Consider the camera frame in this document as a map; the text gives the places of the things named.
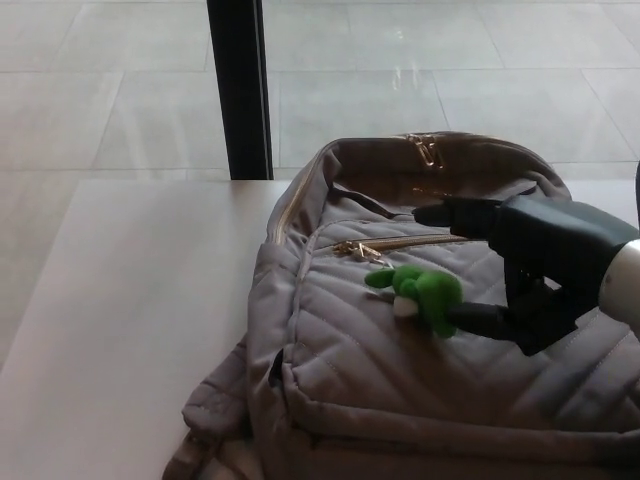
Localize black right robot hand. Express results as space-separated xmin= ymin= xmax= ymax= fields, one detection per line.
xmin=412 ymin=194 xmax=640 ymax=358

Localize green plush keychain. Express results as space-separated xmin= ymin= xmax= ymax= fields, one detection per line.
xmin=363 ymin=264 xmax=464 ymax=341

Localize grey quilted backpack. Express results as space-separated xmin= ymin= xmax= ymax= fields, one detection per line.
xmin=160 ymin=130 xmax=640 ymax=480

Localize black window frame post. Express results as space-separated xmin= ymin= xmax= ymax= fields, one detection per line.
xmin=205 ymin=0 xmax=275 ymax=182

